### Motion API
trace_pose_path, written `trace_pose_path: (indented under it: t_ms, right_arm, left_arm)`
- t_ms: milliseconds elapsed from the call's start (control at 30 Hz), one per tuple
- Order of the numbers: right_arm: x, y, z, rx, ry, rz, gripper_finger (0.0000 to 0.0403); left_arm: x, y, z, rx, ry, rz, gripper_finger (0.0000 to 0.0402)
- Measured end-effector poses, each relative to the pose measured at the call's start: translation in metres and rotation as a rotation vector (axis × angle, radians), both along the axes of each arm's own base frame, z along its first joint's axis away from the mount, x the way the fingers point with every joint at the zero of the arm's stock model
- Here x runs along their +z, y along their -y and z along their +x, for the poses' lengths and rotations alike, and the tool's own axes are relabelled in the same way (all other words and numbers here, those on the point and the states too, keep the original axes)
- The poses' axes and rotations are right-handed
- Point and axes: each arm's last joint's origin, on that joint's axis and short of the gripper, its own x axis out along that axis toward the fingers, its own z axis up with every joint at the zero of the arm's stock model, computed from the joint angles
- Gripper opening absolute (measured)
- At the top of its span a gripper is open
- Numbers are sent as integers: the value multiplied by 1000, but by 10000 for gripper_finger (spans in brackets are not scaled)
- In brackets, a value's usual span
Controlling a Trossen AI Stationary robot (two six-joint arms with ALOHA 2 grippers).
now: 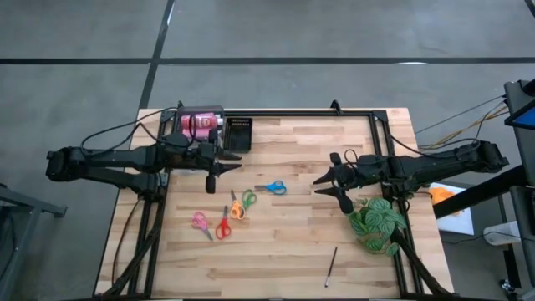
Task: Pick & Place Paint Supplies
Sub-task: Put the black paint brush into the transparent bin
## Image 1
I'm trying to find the grey metal post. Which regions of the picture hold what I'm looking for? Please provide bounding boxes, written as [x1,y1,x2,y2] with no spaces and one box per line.
[508,186,535,301]

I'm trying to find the yellow cable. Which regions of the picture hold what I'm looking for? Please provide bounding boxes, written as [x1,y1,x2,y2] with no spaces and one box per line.
[417,106,511,154]

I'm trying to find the orange-handled scissors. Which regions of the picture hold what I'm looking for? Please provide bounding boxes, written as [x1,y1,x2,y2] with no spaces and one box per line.
[229,190,247,222]

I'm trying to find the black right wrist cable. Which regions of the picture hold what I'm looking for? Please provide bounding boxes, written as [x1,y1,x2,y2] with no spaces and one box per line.
[342,148,365,167]

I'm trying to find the pink-handled scissors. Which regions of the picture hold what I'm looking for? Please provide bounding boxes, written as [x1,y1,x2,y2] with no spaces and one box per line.
[191,212,214,242]

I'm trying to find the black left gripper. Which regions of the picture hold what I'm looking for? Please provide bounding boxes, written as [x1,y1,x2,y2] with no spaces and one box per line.
[195,127,242,195]

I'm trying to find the blue-handled scissors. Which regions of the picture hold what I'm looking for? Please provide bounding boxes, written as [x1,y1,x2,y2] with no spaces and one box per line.
[253,180,288,196]

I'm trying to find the green-handled scissors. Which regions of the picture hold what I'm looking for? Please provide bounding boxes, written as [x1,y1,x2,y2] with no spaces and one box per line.
[241,188,258,212]

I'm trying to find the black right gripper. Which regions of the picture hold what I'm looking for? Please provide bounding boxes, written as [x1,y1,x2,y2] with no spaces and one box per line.
[312,152,380,214]

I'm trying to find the white board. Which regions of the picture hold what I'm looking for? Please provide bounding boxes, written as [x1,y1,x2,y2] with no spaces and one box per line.
[429,181,476,237]

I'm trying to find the black equipment cart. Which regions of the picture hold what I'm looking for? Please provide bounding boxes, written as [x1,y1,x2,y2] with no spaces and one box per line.
[503,78,535,187]

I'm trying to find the green leafy plant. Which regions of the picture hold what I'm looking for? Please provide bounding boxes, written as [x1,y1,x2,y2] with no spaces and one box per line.
[341,197,407,258]

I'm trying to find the brown hanging cable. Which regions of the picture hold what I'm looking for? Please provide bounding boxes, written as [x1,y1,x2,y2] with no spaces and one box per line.
[110,199,142,286]

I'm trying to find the black caster wheel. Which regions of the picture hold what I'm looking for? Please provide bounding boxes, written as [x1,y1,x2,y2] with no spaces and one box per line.
[499,278,519,300]

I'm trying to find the blue screen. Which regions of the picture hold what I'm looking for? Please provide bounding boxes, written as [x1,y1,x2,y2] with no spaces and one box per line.
[504,109,535,129]

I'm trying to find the clear plastic bin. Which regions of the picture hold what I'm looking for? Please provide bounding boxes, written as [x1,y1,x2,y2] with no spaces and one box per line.
[168,134,223,175]

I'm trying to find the grey metal stand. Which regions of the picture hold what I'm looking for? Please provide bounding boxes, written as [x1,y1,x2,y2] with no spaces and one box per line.
[0,182,68,301]

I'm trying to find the white power adapter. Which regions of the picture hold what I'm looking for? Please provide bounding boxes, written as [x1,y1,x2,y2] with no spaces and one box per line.
[483,220,522,247]

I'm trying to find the orange object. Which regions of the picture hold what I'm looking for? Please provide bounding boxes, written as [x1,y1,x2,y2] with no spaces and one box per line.
[429,186,457,207]

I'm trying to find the red-handled scissors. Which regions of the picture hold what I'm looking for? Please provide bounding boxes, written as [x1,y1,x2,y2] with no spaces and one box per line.
[215,204,233,241]

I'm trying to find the black diagonal beam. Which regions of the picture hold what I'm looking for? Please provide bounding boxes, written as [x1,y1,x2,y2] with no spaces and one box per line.
[432,165,528,219]

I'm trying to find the smoky grey plastic bin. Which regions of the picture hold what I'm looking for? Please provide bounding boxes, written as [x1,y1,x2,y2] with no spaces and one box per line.
[175,104,226,140]

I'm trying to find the grey cable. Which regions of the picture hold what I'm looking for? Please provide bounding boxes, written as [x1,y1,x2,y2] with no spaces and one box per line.
[413,95,507,135]

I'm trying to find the black mesh basket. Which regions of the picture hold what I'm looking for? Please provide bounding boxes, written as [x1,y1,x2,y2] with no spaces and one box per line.
[222,116,254,154]

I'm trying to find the dark thin paintbrush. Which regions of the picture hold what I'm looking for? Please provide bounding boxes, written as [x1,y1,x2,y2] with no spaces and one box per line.
[324,246,339,288]

